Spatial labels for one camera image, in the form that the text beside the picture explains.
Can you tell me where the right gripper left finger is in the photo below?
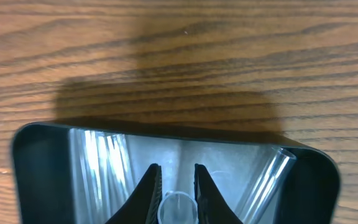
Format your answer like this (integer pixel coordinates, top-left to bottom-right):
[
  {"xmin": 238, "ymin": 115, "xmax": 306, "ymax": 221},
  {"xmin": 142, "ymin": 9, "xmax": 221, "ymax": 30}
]
[{"xmin": 104, "ymin": 163, "xmax": 163, "ymax": 224}]

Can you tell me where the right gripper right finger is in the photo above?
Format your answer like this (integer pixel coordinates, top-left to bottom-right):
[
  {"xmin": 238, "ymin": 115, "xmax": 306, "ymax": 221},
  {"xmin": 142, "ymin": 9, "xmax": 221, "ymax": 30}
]
[{"xmin": 193, "ymin": 164, "xmax": 244, "ymax": 224}]

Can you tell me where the clear test tube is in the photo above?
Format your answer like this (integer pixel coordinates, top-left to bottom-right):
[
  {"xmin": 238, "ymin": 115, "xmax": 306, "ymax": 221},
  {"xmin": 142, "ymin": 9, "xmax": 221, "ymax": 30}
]
[
  {"xmin": 68, "ymin": 128, "xmax": 106, "ymax": 224},
  {"xmin": 101, "ymin": 132, "xmax": 135, "ymax": 212},
  {"xmin": 157, "ymin": 190, "xmax": 199, "ymax": 224},
  {"xmin": 234, "ymin": 146, "xmax": 297, "ymax": 224}
]

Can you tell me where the black tray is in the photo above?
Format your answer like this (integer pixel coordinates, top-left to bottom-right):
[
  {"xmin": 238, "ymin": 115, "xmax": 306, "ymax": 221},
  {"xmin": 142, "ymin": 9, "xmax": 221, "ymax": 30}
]
[{"xmin": 10, "ymin": 121, "xmax": 341, "ymax": 224}]

